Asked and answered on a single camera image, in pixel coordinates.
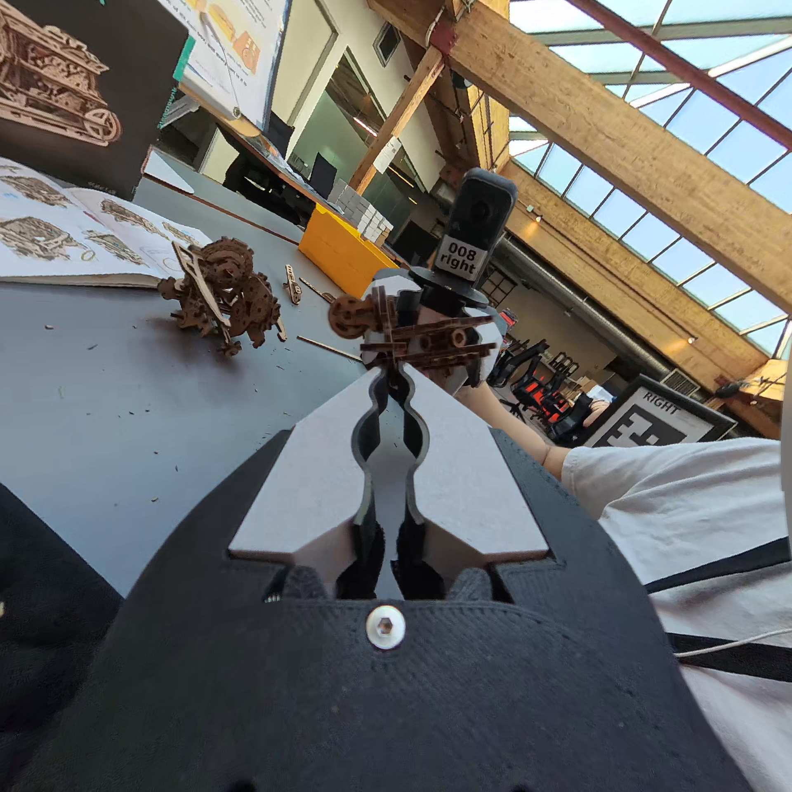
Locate small wooden gear assembly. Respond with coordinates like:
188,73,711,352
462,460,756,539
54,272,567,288
328,290,497,373

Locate large wooden gear model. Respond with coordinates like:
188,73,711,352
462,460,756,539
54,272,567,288
156,238,289,357

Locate yellow plastic bin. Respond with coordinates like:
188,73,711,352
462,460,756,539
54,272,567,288
298,204,401,299

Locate framed marker tag board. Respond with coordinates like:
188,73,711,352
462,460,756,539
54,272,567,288
582,374,738,449

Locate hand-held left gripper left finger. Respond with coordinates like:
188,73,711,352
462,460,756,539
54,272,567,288
229,365,392,596

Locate person's white clothing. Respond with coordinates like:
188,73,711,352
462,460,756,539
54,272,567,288
560,433,792,792

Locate grey desk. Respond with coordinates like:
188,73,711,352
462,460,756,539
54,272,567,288
0,145,409,598

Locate stack of white boxes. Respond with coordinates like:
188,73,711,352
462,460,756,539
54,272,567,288
327,179,394,246

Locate black model kit box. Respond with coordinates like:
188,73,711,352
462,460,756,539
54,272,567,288
0,0,189,200

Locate thin white cable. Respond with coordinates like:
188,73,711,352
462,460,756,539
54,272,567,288
673,627,792,658

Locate illustrated poster board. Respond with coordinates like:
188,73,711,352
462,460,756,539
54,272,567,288
156,0,293,132

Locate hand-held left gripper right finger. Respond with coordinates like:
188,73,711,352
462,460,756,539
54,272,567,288
395,365,552,596

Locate black and red office chairs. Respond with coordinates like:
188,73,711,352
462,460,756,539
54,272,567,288
489,337,598,445

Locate thin wooden stick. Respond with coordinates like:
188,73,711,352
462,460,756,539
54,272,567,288
296,335,363,363

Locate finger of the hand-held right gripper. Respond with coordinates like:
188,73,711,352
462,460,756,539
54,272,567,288
455,316,504,398
363,272,428,347

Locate person's right forearm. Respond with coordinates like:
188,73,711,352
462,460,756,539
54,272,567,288
457,382,573,480

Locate open instruction booklet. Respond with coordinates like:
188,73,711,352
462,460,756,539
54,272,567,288
0,157,212,289

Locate pale grey board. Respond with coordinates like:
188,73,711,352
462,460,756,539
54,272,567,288
142,147,194,194

